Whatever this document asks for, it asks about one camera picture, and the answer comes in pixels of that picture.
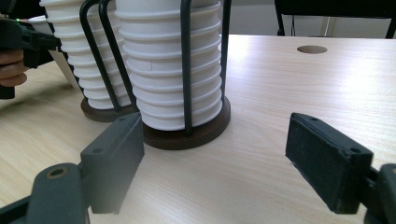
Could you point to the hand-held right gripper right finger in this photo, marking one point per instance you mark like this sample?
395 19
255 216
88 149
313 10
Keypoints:
330 161

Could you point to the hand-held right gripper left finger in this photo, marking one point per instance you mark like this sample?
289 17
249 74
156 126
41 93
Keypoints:
113 161

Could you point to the single white paper cup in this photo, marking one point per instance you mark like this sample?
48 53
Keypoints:
63 68

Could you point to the stack of white paper cups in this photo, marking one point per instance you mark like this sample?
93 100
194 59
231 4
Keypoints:
155 77
84 62

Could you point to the round table grommet hole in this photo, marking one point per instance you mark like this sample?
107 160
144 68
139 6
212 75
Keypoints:
312 49

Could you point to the black folding chair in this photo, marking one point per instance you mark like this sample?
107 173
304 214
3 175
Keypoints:
336 7

